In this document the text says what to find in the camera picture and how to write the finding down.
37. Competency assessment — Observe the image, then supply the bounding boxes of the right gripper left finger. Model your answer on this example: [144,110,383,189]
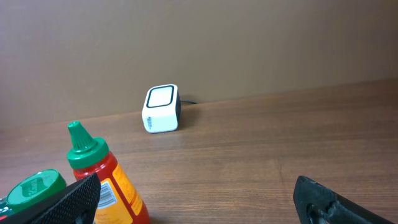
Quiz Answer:
[1,173,101,224]

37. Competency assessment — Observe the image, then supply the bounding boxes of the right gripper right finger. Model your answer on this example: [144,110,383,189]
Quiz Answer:
[293,175,392,224]

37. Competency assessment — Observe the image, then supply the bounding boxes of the green lid jar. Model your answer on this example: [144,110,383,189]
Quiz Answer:
[6,169,67,213]

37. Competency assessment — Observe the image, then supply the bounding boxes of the red sauce bottle green cap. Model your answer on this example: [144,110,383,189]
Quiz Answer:
[67,121,150,224]

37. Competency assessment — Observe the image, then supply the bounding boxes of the green 3M gloves packet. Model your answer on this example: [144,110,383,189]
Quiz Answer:
[0,198,14,220]

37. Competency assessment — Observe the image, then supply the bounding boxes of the white barcode scanner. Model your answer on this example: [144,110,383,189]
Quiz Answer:
[142,84,181,134]

